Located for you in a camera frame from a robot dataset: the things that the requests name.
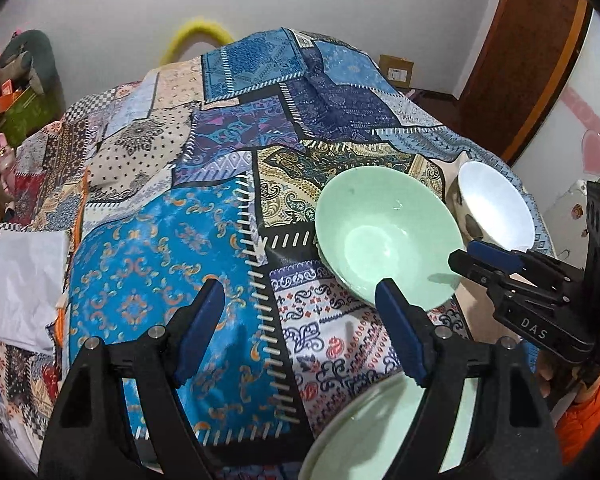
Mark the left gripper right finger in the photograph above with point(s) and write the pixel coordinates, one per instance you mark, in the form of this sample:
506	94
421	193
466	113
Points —
416	341

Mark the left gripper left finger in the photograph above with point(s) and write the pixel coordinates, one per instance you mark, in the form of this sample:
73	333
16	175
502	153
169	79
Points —
190	331

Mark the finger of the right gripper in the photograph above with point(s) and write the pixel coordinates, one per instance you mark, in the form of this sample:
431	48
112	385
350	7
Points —
474	270
496	257

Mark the mint green bowl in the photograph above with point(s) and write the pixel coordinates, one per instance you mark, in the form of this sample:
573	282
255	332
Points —
373	223

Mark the mint green plate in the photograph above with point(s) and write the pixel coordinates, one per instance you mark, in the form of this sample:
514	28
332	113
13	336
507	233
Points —
361	441

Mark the operator's right hand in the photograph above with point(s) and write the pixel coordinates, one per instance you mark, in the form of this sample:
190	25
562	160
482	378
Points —
548	367

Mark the white bowl with brown spots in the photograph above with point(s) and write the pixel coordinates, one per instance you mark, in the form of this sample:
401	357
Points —
487	207

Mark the white sticker-covered board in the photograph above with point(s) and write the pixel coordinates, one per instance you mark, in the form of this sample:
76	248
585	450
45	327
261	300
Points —
566	222

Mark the patchwork blue tablecloth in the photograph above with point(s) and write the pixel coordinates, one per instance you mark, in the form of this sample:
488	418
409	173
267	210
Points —
211	168

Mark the white folded cloth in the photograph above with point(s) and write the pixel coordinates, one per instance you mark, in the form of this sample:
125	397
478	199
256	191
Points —
32	277

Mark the cardboard box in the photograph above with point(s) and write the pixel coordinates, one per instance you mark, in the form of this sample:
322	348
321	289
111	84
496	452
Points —
398	71

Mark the pink bunny toy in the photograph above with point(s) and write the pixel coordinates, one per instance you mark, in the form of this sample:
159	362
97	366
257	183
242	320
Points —
7	165

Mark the green chair with clutter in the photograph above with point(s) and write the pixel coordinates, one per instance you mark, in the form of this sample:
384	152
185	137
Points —
30	89

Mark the wooden door frame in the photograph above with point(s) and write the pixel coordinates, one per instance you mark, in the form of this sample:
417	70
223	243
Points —
524	63

